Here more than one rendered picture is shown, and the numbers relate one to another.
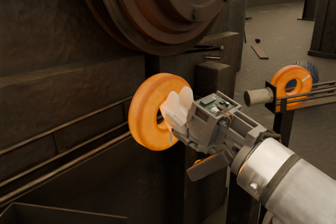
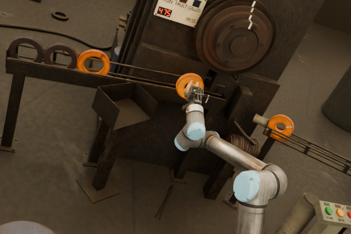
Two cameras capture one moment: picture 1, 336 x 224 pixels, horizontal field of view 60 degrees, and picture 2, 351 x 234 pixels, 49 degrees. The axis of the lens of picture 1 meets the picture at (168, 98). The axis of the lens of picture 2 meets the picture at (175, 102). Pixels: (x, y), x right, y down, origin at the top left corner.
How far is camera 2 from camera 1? 1.65 m
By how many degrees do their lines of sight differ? 24
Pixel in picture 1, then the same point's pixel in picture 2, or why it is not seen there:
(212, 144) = (189, 100)
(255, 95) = (258, 117)
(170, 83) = (195, 78)
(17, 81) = (158, 50)
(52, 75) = (170, 54)
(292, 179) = (193, 113)
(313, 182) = (196, 116)
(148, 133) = (179, 88)
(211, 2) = (238, 61)
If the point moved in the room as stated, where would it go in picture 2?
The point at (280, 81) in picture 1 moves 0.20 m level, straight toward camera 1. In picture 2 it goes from (274, 119) to (252, 120)
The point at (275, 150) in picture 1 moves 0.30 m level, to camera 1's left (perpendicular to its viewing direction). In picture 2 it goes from (197, 107) to (154, 75)
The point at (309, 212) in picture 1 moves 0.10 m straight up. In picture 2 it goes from (189, 120) to (197, 104)
